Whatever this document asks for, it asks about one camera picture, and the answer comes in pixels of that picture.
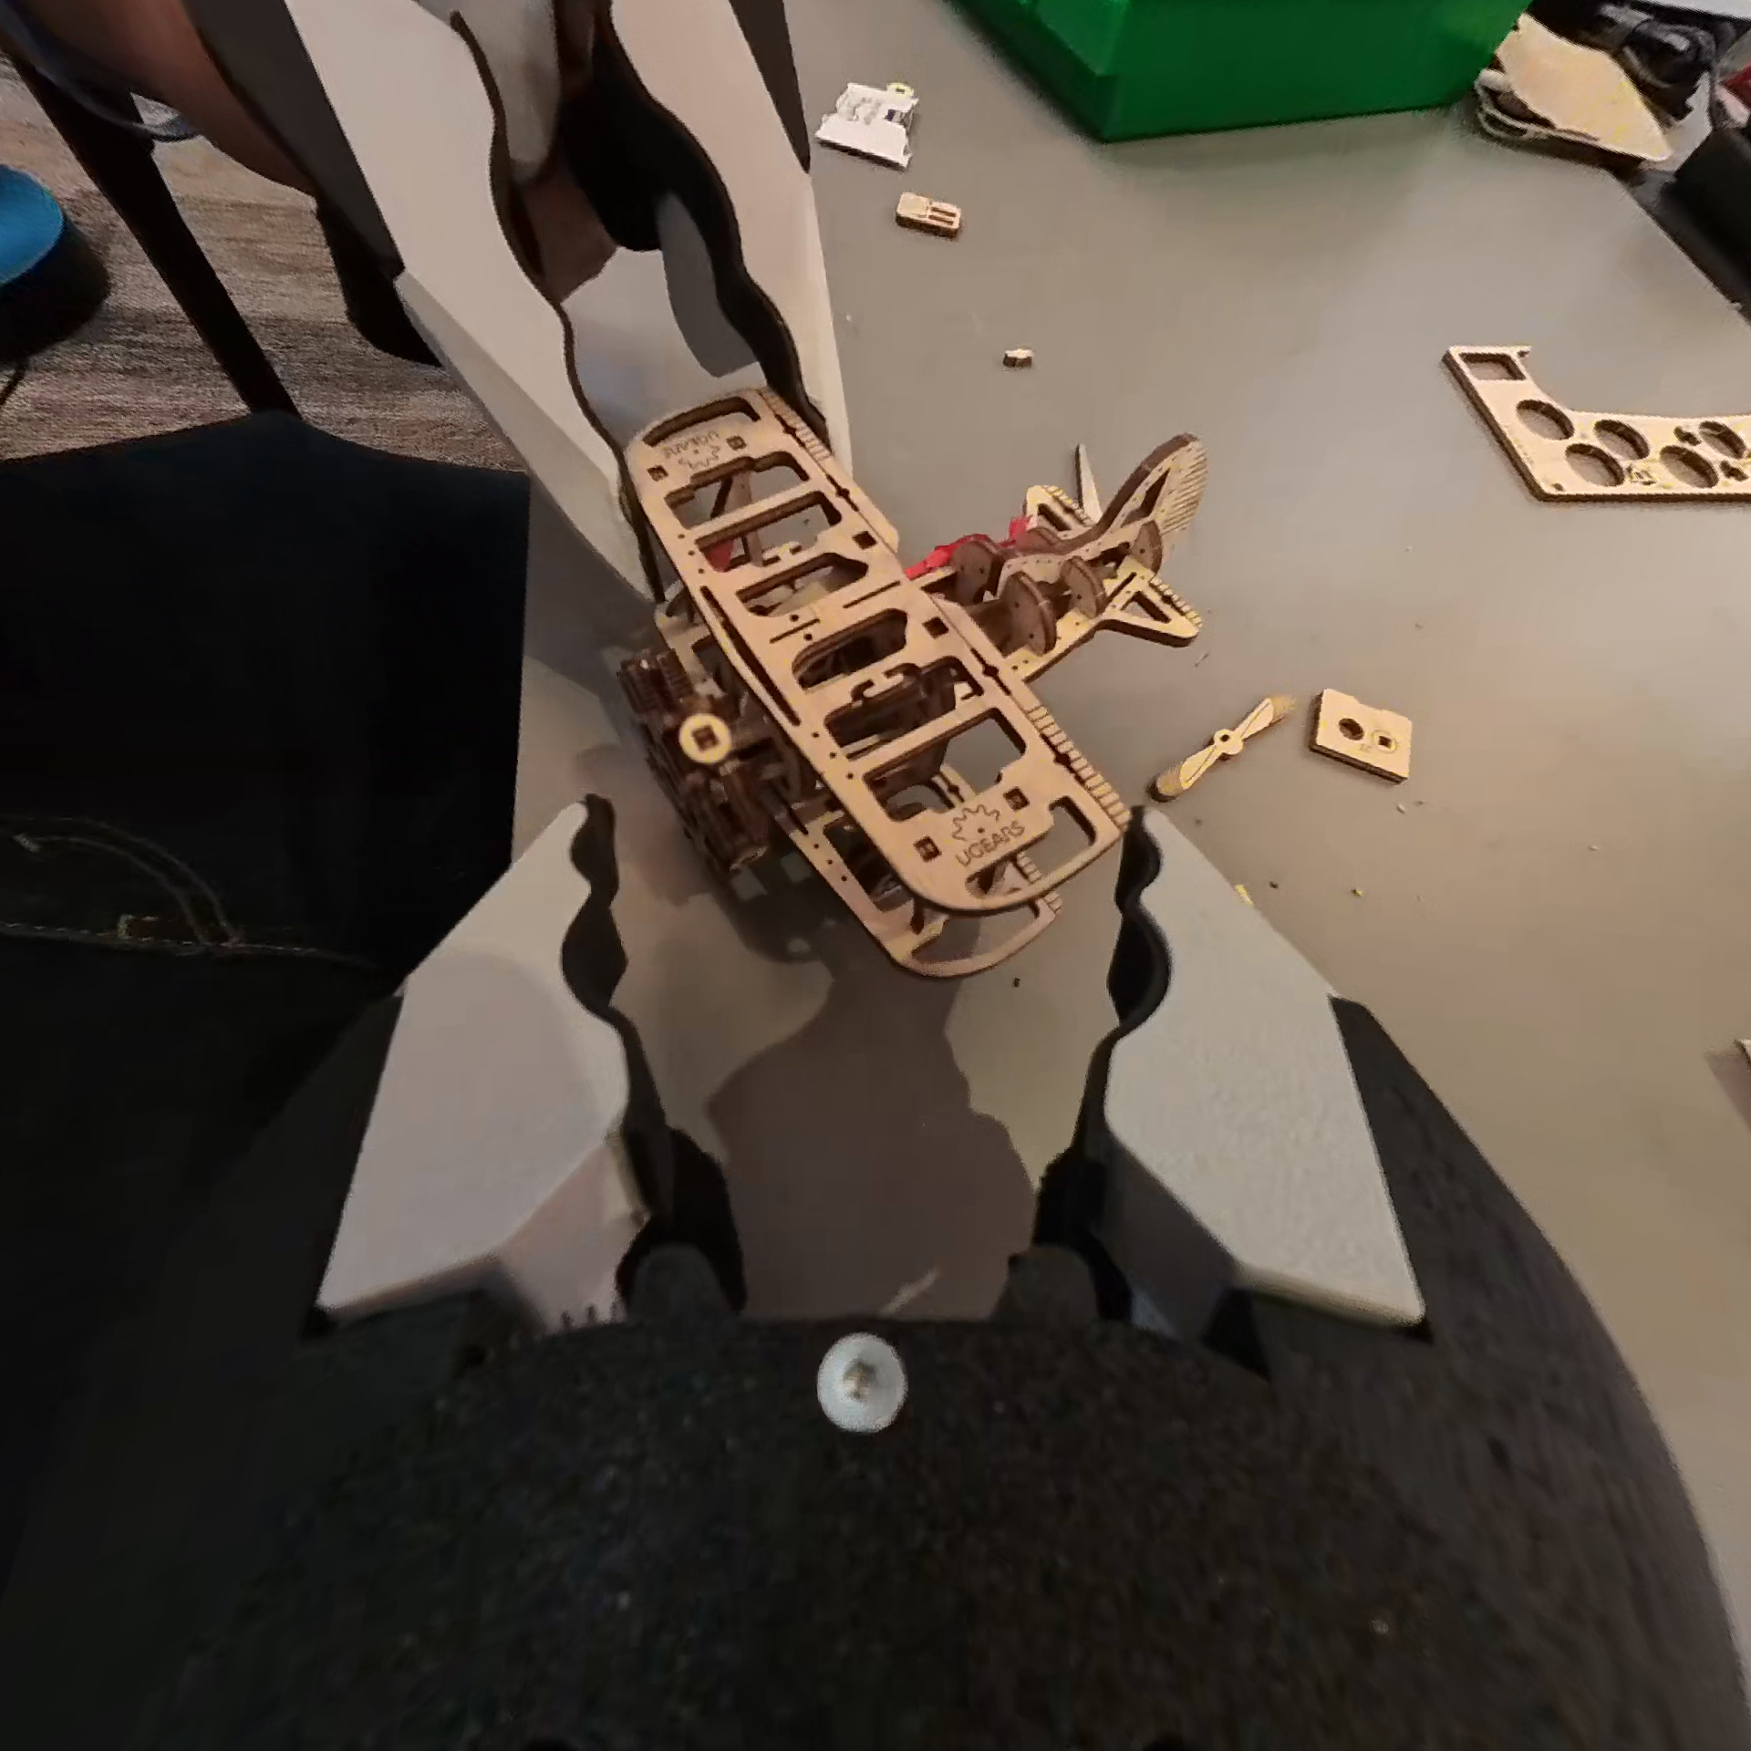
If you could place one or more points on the green plastic bin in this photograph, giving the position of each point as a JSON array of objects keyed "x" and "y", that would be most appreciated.
[{"x": 1231, "y": 70}]

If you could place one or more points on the tan flat sheet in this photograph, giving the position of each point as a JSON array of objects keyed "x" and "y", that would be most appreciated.
[{"x": 1571, "y": 96}]

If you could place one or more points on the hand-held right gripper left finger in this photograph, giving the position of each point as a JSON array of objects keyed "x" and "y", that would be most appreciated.
[{"x": 465, "y": 1135}]

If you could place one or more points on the blue round object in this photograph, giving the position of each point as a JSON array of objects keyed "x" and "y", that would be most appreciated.
[{"x": 25, "y": 220}]

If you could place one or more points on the black chair frame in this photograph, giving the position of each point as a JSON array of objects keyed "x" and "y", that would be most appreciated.
[{"x": 150, "y": 231}]

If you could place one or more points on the small slotted wooden piece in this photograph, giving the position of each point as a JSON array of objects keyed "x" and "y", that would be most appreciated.
[{"x": 928, "y": 213}]

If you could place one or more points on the tapered wooden stick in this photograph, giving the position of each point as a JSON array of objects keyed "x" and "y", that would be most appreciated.
[{"x": 1222, "y": 747}]

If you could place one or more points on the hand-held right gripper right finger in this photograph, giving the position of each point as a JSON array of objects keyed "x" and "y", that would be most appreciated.
[{"x": 1260, "y": 1135}]

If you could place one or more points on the pointed wooden stick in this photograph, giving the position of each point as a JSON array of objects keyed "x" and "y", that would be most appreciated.
[{"x": 1084, "y": 477}]

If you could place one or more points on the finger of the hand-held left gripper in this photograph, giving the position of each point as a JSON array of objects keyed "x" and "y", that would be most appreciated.
[
  {"x": 465, "y": 274},
  {"x": 807, "y": 247}
]

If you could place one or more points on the square wooden piece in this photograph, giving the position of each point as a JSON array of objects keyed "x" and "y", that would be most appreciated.
[{"x": 1331, "y": 725}]

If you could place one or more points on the wooden sheet with holes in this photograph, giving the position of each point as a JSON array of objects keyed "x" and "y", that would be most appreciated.
[{"x": 1505, "y": 439}]

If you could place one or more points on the grey desk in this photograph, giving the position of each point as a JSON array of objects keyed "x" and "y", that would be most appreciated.
[{"x": 1437, "y": 616}]

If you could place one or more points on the person's left hand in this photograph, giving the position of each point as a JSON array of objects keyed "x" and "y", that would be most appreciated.
[{"x": 562, "y": 231}]

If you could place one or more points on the red ribbon strip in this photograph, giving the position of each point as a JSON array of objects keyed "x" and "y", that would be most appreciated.
[{"x": 958, "y": 556}]

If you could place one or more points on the person's dark jeans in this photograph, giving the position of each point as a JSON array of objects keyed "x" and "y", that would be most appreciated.
[{"x": 205, "y": 684}]

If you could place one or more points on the wooden radial engine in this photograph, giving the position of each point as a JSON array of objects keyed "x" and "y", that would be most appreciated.
[{"x": 669, "y": 697}]

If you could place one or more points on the wooden biplane model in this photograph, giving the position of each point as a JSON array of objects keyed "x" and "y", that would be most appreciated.
[{"x": 993, "y": 837}]

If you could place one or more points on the white paper scrap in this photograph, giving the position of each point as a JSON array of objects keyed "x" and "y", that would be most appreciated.
[{"x": 865, "y": 130}]

